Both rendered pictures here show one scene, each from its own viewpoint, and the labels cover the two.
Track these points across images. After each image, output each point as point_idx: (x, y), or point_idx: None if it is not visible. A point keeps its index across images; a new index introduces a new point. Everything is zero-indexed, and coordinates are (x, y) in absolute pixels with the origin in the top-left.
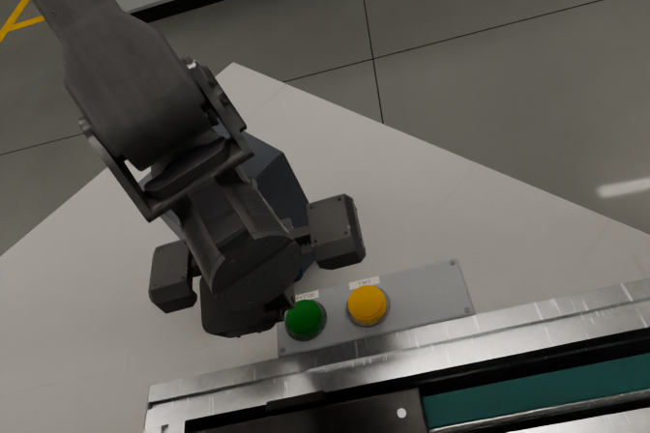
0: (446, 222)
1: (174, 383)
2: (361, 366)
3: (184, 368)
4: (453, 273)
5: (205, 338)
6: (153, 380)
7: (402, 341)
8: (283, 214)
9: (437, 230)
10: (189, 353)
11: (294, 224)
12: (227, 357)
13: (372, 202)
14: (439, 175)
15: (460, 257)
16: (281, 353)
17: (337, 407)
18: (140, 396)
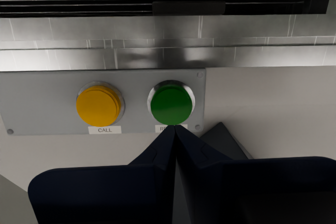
0: (69, 163)
1: (330, 61)
2: (111, 38)
3: (292, 93)
4: (9, 121)
5: (270, 113)
6: (320, 88)
7: (63, 57)
8: (183, 222)
9: (76, 159)
10: (286, 104)
11: (177, 201)
12: (253, 95)
13: None
14: None
15: (60, 135)
16: (201, 71)
17: None
18: (332, 77)
